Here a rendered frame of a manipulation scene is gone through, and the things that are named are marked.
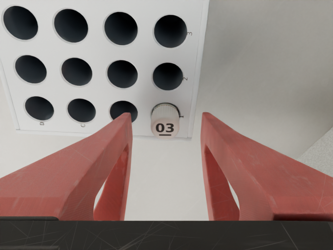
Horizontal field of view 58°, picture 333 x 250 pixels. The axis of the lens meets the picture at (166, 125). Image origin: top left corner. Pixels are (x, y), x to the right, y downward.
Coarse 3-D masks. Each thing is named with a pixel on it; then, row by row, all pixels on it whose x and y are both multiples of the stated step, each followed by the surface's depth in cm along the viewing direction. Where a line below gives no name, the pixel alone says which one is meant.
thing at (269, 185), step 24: (216, 120) 11; (216, 144) 10; (240, 144) 8; (216, 168) 12; (240, 168) 7; (264, 168) 7; (288, 168) 7; (312, 168) 7; (216, 192) 11; (240, 192) 7; (264, 192) 6; (288, 192) 6; (312, 192) 6; (216, 216) 11; (240, 216) 7; (264, 216) 6; (288, 216) 5; (312, 216) 5
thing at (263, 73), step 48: (240, 0) 14; (288, 0) 14; (240, 48) 16; (288, 48) 16; (0, 96) 17; (240, 96) 17; (288, 96) 17; (0, 144) 20; (48, 144) 20; (144, 144) 19; (192, 144) 19; (288, 144) 19; (144, 192) 22; (192, 192) 22
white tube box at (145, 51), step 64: (0, 0) 11; (64, 0) 11; (128, 0) 11; (192, 0) 11; (0, 64) 12; (64, 64) 13; (128, 64) 15; (192, 64) 12; (64, 128) 14; (192, 128) 14
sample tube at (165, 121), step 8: (160, 104) 13; (168, 104) 13; (160, 112) 13; (168, 112) 13; (176, 112) 13; (152, 120) 13; (160, 120) 12; (168, 120) 12; (176, 120) 13; (152, 128) 13; (160, 128) 13; (168, 128) 13; (176, 128) 13; (160, 136) 13; (168, 136) 13
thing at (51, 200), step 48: (96, 144) 8; (0, 192) 6; (48, 192) 6; (96, 192) 7; (0, 240) 5; (48, 240) 5; (96, 240) 5; (144, 240) 5; (192, 240) 5; (240, 240) 5; (288, 240) 5
